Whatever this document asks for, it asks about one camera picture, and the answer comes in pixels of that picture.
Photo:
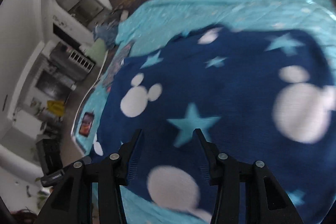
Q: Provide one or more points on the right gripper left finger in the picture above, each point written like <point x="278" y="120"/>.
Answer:
<point x="71" y="199"/>

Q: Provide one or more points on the yellow bag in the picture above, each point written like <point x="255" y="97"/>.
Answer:
<point x="56" y="107"/>

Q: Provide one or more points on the wall mirror alcove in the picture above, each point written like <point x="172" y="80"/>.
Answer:
<point x="88" y="13"/>

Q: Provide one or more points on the white shelf rack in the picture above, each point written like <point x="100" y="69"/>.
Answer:
<point x="81" y="61"/>

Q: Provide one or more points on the blue denim clothes pile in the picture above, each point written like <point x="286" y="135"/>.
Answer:
<point x="106" y="32"/>

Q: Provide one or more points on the floral pink folded garment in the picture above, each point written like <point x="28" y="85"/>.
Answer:
<point x="116" y="64"/>

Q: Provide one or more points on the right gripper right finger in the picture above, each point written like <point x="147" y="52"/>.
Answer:
<point x="248" y="189"/>

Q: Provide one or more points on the smartphone with colourful screen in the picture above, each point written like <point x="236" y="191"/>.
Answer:
<point x="86" y="124"/>

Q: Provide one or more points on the turquoise star quilt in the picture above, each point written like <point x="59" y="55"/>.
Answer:
<point x="156" y="22"/>

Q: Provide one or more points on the navy star fleece robe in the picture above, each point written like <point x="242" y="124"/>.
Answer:
<point x="266" y="96"/>

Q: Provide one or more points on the green cushion left side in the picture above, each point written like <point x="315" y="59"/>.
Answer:
<point x="97" y="52"/>

